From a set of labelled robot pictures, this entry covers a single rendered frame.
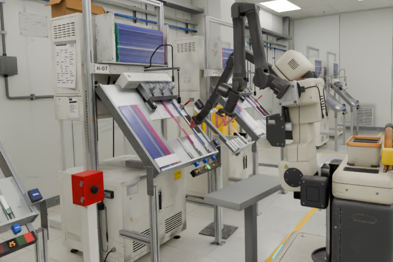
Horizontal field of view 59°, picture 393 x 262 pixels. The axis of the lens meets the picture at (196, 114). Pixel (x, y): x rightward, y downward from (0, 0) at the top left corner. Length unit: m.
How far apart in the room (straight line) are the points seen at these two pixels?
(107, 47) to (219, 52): 1.45
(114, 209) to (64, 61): 1.06
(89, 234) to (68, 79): 1.10
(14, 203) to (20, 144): 2.20
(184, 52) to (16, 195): 2.48
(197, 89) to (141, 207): 1.54
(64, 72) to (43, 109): 1.32
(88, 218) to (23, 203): 0.45
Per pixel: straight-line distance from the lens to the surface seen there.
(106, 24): 2.45
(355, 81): 9.74
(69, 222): 2.81
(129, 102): 2.38
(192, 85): 3.59
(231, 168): 3.51
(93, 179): 1.88
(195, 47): 3.59
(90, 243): 1.99
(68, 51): 2.56
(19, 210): 1.57
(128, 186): 2.34
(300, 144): 1.87
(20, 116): 3.74
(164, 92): 2.59
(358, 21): 9.84
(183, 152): 2.34
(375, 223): 1.74
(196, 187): 3.74
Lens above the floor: 1.21
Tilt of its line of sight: 5 degrees down
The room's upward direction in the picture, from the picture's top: 2 degrees counter-clockwise
